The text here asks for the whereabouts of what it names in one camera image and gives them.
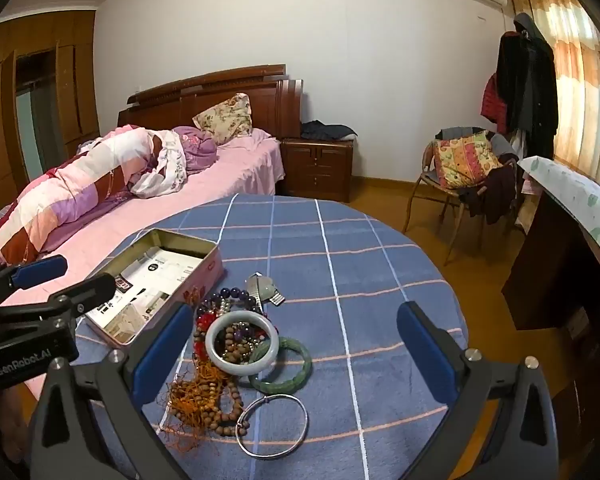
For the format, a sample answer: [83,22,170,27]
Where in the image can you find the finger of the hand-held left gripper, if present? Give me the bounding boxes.
[0,255,69,306]
[40,272,117,318]

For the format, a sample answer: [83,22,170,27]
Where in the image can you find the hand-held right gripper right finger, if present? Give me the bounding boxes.
[396,301,573,480]

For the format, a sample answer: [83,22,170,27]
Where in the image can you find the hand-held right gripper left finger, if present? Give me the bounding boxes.
[27,302,196,480]

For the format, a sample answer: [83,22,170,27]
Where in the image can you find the red cord coin charm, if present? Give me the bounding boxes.
[194,310,220,361]

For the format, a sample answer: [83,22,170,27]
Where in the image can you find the wooden bead necklace orange cord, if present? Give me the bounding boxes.
[159,355,246,453]

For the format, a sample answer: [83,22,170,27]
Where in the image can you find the white jade bangle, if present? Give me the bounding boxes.
[205,310,281,375]

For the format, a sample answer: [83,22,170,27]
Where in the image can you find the pink tin box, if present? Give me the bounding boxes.
[84,227,226,348]

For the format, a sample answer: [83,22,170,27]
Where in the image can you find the purple bead bracelet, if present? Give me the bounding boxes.
[197,285,263,321]

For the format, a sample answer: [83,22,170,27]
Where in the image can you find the thin silver bangle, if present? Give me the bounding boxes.
[235,394,310,459]

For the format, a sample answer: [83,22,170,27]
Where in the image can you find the silver wristwatch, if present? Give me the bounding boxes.
[245,272,287,307]

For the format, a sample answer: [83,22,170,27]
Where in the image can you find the green jade bangle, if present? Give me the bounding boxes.
[249,336,313,395]

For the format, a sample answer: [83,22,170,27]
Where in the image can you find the pink patchwork quilt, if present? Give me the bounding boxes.
[0,126,181,268]

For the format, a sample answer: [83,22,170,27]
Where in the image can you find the blue checked tablecloth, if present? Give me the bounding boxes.
[72,194,473,480]

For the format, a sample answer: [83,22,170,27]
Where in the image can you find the white floral cloth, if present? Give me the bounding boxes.
[130,130,188,198]

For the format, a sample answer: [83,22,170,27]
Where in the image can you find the dark wooden desk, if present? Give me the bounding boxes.
[501,180,600,480]

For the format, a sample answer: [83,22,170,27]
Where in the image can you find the wooden chair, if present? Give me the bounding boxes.
[402,127,521,267]

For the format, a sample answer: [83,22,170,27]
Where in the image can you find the purple blanket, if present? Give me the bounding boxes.
[172,125,221,181]

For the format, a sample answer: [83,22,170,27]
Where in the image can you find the dark garment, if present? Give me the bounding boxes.
[460,162,520,225]

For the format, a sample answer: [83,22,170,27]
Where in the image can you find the wooden wardrobe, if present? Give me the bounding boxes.
[0,10,101,226]

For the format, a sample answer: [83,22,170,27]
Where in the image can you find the wooden bed pink sheet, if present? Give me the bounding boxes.
[0,64,306,396]

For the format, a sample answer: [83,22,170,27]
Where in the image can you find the colourful patchwork cushion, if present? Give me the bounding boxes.
[432,131,503,190]

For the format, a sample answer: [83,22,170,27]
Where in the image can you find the wooden nightstand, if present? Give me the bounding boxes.
[279,137,355,204]

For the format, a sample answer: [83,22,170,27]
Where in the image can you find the floral pillow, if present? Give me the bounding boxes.
[192,92,253,145]

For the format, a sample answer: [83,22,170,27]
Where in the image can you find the white green patterned cover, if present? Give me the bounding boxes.
[519,155,600,281]

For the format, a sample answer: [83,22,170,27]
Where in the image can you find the dark clothing pile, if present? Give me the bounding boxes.
[300,120,358,142]

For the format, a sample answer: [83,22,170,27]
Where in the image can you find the red garment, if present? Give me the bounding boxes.
[481,72,508,133]

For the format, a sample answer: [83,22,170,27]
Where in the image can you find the dark coats on rack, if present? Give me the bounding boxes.
[496,12,558,161]

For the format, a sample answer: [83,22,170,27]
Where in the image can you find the orange patterned curtain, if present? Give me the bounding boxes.
[502,0,600,198]

